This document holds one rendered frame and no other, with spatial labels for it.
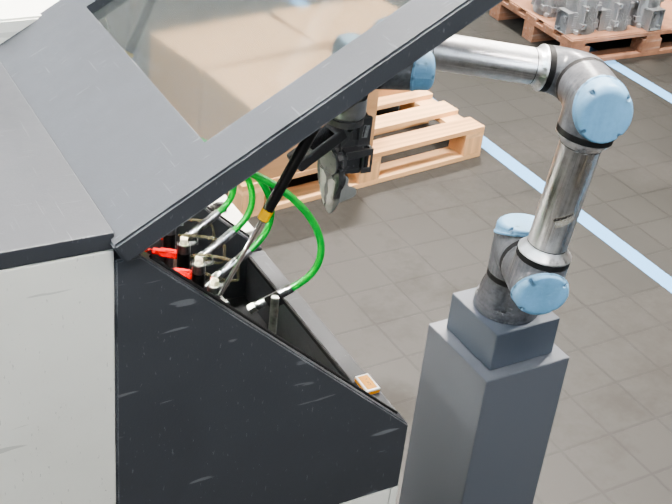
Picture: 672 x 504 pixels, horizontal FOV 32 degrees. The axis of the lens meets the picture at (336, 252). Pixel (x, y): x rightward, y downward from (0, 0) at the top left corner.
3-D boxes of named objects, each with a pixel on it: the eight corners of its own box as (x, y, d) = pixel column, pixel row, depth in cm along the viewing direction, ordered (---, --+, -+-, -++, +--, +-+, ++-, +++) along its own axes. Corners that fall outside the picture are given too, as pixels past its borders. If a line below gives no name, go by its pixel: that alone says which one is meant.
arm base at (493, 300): (512, 281, 279) (519, 246, 274) (551, 316, 268) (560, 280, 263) (460, 294, 272) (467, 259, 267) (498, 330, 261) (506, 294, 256)
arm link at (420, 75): (427, 36, 225) (371, 34, 223) (439, 60, 215) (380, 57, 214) (422, 74, 229) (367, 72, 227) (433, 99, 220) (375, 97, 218)
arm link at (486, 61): (602, 40, 242) (375, 2, 231) (620, 62, 233) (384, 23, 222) (584, 91, 248) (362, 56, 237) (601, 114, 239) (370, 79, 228)
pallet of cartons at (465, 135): (374, 83, 590) (384, -7, 565) (485, 160, 529) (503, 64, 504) (137, 127, 524) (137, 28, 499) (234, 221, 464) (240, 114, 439)
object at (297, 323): (388, 473, 235) (398, 411, 226) (369, 478, 233) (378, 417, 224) (259, 305, 280) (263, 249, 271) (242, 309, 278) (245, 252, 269)
